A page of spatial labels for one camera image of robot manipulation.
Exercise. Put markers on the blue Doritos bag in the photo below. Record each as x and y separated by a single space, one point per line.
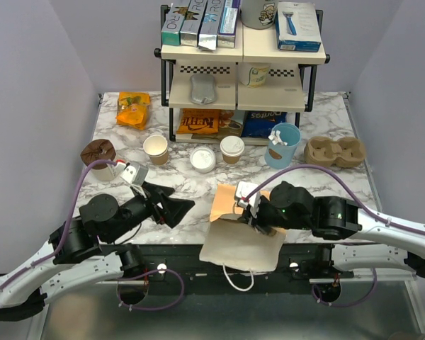
258 124

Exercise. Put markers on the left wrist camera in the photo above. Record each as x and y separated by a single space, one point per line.
134 173

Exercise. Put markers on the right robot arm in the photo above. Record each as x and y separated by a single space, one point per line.
360 237

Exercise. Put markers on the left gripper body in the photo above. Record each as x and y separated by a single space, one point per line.
134 212

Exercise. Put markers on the white printed cup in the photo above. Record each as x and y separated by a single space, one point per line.
253 75

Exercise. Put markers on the blue plastic cup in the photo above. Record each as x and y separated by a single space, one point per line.
279 156

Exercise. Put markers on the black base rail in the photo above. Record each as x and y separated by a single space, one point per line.
297 265

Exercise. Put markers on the cardboard cup carrier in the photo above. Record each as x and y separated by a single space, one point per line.
346 152

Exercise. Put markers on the purple white toothpaste box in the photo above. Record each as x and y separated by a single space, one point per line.
226 35

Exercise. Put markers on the brown paper coffee cup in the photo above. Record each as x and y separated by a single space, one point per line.
231 158

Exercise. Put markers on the blue silver toothpaste box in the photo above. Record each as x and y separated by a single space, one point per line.
207 39

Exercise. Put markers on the blue razor box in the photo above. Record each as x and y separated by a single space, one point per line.
297 28

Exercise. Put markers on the brown paper bag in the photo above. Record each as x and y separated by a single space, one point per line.
231 244

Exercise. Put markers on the teal toothpaste box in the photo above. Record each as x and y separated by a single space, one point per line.
171 30

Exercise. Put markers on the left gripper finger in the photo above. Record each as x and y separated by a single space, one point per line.
155 190
174 210

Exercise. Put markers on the orange snack bag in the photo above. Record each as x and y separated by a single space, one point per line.
133 109

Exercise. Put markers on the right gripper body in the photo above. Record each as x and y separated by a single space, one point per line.
269 217

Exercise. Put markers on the orange Kettle chips bag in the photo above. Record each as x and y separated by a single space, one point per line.
209 125

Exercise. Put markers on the two-tier shelf rack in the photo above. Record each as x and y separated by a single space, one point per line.
290 82

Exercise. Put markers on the brown paper cups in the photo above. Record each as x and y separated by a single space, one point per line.
156 148

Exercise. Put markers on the grey sponge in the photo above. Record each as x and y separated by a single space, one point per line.
203 89

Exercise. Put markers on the white stirrers in cup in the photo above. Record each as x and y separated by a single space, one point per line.
275 138

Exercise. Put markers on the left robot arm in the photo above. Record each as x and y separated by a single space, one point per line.
87 252

